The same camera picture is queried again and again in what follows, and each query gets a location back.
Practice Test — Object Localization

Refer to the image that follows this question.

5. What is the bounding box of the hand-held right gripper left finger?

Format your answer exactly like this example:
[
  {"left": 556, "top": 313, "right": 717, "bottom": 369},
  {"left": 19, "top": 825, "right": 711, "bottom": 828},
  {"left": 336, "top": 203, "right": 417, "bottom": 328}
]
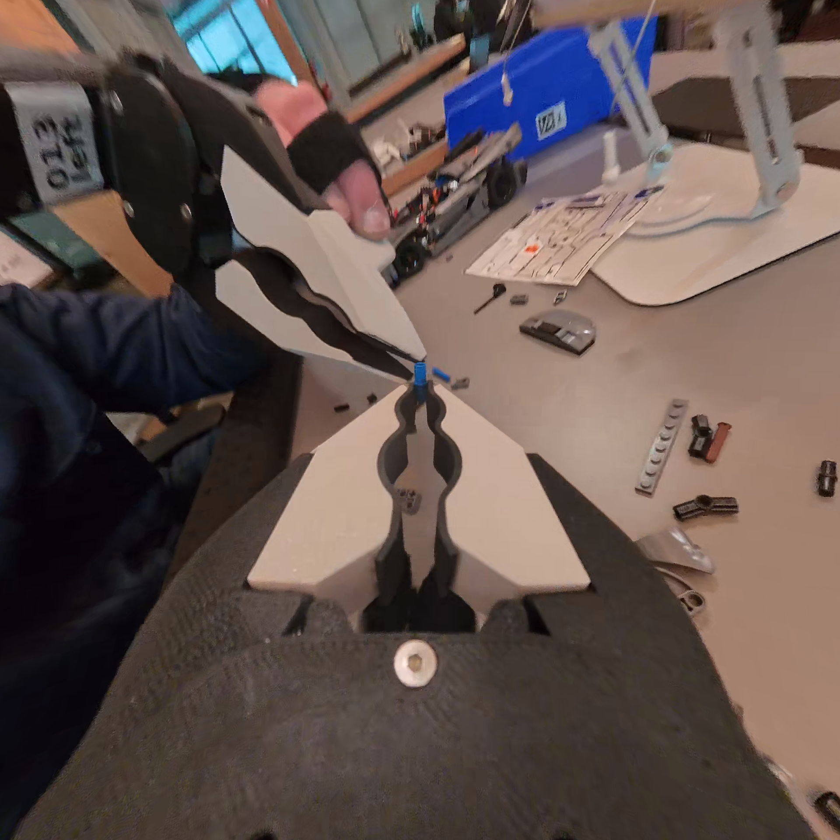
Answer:
[{"left": 247, "top": 386, "right": 418, "bottom": 621}]

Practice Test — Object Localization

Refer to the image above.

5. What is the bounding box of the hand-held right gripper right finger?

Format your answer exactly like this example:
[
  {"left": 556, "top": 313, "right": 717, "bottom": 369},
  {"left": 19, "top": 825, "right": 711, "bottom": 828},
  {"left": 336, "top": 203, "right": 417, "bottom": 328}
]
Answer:
[{"left": 425, "top": 385, "right": 593, "bottom": 621}]

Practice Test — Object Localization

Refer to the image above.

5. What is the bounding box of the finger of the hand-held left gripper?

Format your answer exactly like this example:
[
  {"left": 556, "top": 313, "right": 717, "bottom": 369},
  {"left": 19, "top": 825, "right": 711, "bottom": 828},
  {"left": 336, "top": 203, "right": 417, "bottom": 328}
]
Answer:
[
  {"left": 220, "top": 146, "right": 427, "bottom": 364},
  {"left": 215, "top": 256, "right": 414, "bottom": 380}
]

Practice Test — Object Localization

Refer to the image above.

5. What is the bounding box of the person's left forearm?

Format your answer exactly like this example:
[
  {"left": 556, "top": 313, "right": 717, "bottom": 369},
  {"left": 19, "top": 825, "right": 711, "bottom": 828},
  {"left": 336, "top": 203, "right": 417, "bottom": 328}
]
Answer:
[{"left": 0, "top": 282, "right": 270, "bottom": 473}]

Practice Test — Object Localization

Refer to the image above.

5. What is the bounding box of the grey lego car model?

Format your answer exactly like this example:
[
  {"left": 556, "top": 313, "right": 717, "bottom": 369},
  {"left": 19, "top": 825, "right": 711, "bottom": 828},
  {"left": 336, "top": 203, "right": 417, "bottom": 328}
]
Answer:
[{"left": 387, "top": 123, "right": 528, "bottom": 290}]

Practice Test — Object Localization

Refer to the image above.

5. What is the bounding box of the pile of loose lego pieces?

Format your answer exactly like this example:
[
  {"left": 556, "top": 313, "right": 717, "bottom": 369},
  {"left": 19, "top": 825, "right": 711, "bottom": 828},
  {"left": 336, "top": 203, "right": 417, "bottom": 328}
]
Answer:
[{"left": 387, "top": 121, "right": 447, "bottom": 165}]

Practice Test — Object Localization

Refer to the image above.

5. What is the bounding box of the silver curved lego panel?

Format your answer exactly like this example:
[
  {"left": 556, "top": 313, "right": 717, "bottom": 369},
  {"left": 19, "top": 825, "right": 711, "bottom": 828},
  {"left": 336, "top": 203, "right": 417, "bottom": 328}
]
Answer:
[{"left": 635, "top": 525, "right": 716, "bottom": 576}]

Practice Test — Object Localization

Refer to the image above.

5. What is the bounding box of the long grey lego plate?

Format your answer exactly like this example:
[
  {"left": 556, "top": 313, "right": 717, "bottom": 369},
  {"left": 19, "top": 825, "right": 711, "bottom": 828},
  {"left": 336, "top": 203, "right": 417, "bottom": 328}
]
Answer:
[{"left": 634, "top": 398, "right": 689, "bottom": 497}]

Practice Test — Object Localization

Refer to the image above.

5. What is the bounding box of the grey curved lego liftarm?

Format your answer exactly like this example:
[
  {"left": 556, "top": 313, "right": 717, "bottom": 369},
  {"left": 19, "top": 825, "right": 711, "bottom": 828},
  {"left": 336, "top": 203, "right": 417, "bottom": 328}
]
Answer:
[{"left": 659, "top": 567, "right": 707, "bottom": 616}]

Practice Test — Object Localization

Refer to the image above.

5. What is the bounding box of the black angled lego connector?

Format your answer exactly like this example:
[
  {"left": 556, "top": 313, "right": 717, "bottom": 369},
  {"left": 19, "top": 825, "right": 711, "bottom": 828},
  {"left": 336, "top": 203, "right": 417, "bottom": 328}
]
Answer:
[{"left": 672, "top": 494, "right": 740, "bottom": 522}]

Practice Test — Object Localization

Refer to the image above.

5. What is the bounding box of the grey curved lego panel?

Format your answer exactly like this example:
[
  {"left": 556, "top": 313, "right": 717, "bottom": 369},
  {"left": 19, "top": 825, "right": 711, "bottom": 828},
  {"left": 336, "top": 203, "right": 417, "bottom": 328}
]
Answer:
[{"left": 519, "top": 309, "right": 597, "bottom": 357}]

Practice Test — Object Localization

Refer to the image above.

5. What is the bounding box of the black and brown lego connector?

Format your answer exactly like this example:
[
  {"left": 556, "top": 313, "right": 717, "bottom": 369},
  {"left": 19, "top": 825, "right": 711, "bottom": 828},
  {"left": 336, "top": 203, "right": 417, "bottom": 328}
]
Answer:
[{"left": 687, "top": 414, "right": 733, "bottom": 466}]

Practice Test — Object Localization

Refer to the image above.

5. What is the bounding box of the person's left hand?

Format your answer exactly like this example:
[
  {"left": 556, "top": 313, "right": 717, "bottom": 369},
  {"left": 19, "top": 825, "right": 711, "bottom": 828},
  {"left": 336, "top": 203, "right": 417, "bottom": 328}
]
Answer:
[{"left": 252, "top": 80, "right": 395, "bottom": 238}]

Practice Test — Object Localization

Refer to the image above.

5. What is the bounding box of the black perforated board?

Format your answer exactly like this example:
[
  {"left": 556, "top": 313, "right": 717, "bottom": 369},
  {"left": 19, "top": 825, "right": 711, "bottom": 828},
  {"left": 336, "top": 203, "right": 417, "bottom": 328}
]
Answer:
[{"left": 164, "top": 348, "right": 304, "bottom": 578}]

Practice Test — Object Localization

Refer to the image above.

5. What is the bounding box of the wooden cabinet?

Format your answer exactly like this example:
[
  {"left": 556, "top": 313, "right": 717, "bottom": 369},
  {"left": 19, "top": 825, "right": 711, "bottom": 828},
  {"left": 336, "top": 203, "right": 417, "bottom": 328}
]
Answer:
[{"left": 0, "top": 0, "right": 83, "bottom": 56}]

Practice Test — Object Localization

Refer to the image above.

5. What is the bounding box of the white sticker sheet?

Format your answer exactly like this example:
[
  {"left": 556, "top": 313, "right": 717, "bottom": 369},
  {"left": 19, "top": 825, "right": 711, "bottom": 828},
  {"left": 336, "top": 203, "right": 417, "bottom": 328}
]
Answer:
[{"left": 465, "top": 186, "right": 668, "bottom": 287}]

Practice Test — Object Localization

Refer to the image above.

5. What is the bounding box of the blue plastic bin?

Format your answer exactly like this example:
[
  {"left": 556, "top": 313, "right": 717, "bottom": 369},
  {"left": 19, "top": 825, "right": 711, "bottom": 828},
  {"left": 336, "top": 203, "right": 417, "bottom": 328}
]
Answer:
[{"left": 444, "top": 18, "right": 659, "bottom": 165}]

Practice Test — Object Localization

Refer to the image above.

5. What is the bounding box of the person's torso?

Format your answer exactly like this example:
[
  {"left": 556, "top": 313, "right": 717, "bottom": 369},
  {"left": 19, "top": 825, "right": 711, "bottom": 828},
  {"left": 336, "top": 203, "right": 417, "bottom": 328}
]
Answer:
[{"left": 0, "top": 420, "right": 198, "bottom": 834}]

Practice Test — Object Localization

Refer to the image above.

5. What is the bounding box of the white magnifier stand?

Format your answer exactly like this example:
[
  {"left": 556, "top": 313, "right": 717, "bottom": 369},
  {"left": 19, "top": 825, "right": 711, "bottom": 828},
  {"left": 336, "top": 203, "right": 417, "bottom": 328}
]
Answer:
[{"left": 586, "top": 0, "right": 840, "bottom": 307}]

